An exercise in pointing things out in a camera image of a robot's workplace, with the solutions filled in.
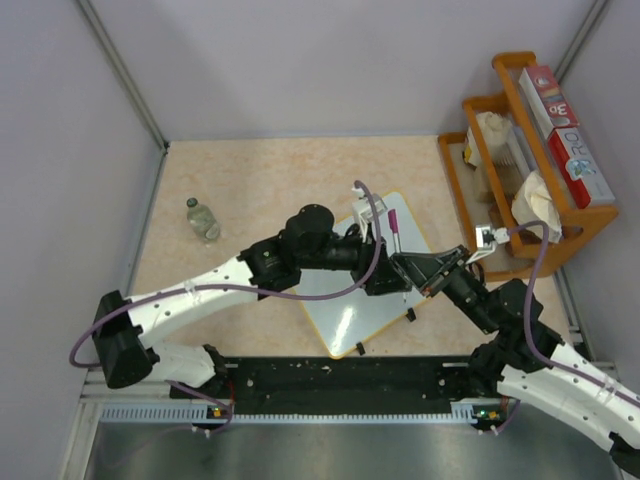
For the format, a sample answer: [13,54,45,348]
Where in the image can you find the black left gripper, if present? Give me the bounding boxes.
[298,219,410,296]

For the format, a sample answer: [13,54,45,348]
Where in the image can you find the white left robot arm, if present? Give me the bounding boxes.
[91,204,411,397]

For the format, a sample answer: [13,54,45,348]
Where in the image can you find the orange wooden rack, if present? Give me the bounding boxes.
[438,51,618,281]

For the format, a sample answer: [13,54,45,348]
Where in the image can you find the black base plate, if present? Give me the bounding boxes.
[199,356,502,416]

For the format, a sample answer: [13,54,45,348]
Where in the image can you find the yellow-framed whiteboard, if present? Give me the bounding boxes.
[293,191,430,359]

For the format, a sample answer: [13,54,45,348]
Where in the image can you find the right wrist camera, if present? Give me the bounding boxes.
[467,224,510,264]

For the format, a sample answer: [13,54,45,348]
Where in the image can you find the red white box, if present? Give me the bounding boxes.
[548,127,616,209]

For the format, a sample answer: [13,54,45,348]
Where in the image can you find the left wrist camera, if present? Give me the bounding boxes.
[352,186,388,236]

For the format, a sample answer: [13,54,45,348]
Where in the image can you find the crumpled beige cloth front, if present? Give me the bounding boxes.
[511,171,562,243]

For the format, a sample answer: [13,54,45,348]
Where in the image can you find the purple-capped whiteboard marker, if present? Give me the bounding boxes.
[387,208,409,304]

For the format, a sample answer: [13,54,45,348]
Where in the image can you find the clear plastic bottle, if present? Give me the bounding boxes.
[186,197,220,241]

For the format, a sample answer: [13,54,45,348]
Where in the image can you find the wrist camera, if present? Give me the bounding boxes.
[467,224,510,264]
[352,186,388,236]

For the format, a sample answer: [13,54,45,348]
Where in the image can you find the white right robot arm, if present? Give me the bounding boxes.
[391,246,639,476]

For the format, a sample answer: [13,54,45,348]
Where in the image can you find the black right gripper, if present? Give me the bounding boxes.
[391,243,498,333]

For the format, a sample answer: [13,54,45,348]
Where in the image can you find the small yellow white box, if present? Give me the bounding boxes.
[462,128,482,168]

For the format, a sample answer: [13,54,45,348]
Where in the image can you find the black whiteboard clip upper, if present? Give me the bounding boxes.
[406,308,417,322]

